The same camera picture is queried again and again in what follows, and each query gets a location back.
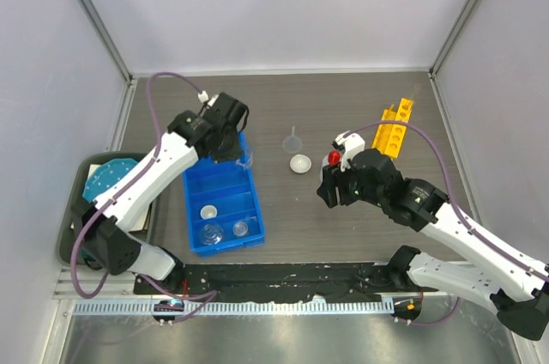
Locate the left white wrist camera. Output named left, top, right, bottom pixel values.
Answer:
left=198, top=91, right=219, bottom=107

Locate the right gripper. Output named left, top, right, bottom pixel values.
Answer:
left=317, top=159, right=386, bottom=209

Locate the dark grey tray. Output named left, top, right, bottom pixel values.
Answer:
left=57, top=151, right=160, bottom=267

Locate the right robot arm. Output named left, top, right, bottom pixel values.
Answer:
left=317, top=149, right=548, bottom=341

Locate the small white crucible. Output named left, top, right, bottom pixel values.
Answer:
left=200, top=204, right=218, bottom=220

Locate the white slotted cable duct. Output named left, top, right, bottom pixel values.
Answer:
left=72, top=296, right=395, bottom=317

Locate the clear glass flask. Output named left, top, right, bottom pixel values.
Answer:
left=199, top=222, right=225, bottom=246

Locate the clear glass beaker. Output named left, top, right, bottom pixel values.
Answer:
left=235, top=145, right=253, bottom=170

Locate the yellow test tube rack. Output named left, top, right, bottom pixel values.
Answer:
left=372, top=98, right=414, bottom=160

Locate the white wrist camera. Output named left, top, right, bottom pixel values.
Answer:
left=198, top=91, right=219, bottom=107
left=332, top=130, right=365, bottom=172

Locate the blue compartment bin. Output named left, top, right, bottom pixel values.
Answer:
left=182, top=134, right=266, bottom=258

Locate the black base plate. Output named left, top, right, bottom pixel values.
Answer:
left=133, top=261, right=438, bottom=303

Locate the small clear glass jar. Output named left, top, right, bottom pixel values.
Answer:
left=232, top=221, right=249, bottom=237

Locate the clear glass test tube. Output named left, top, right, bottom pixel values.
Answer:
left=409, top=83, right=422, bottom=102

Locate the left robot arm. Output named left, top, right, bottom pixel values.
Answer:
left=71, top=93, right=250, bottom=294

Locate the white evaporating dish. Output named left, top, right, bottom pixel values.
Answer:
left=289, top=154, right=311, bottom=174

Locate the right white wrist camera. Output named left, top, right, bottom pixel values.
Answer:
left=332, top=130, right=365, bottom=172

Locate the teal dotted plate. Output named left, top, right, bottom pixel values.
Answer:
left=82, top=158, right=138, bottom=202

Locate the clear plastic funnel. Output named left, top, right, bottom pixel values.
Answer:
left=282, top=125, right=303, bottom=154

